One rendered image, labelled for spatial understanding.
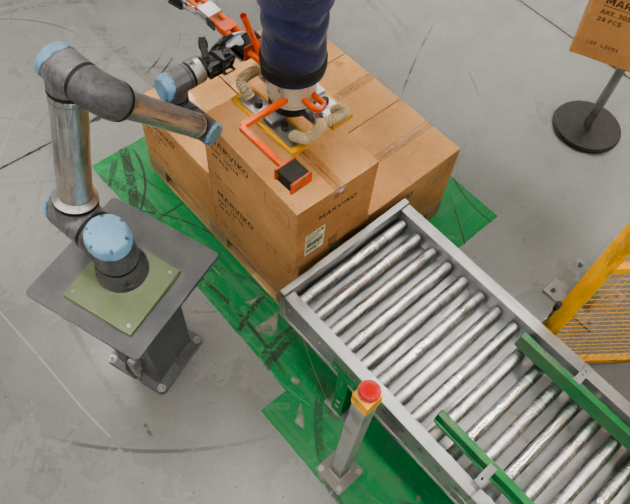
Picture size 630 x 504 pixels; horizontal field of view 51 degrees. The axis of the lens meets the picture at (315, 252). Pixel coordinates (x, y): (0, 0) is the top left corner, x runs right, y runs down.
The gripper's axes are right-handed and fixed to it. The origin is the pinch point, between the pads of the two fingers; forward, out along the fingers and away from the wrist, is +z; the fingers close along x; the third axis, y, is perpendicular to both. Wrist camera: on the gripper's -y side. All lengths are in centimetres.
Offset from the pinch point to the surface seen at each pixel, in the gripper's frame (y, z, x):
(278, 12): 32, -11, 38
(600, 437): 181, 21, -75
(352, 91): -2, 67, -69
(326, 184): 52, -4, -30
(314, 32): 37.4, -0.9, 28.9
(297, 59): 36.0, -6.2, 20.3
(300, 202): 52, -16, -30
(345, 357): 97, -33, -65
